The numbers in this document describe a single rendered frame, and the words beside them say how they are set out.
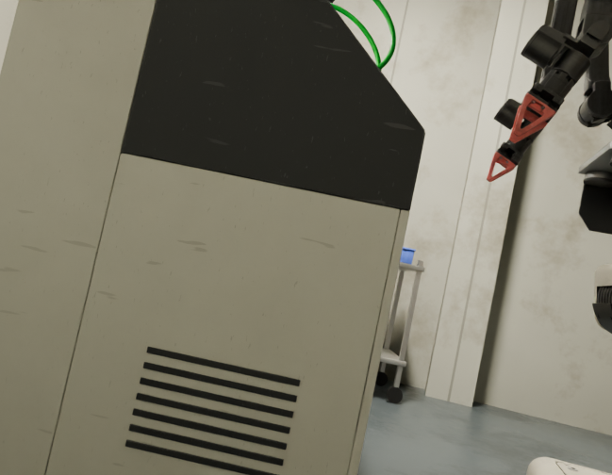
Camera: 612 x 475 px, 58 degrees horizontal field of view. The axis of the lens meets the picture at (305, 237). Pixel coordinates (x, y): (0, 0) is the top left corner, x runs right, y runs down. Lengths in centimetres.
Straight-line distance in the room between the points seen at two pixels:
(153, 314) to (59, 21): 62
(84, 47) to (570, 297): 354
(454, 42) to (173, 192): 355
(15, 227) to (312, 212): 59
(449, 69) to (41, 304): 364
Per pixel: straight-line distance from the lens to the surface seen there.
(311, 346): 107
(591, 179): 154
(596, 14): 130
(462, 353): 382
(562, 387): 419
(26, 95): 127
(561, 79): 124
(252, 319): 107
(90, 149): 118
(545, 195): 419
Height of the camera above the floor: 64
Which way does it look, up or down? 3 degrees up
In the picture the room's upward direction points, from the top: 12 degrees clockwise
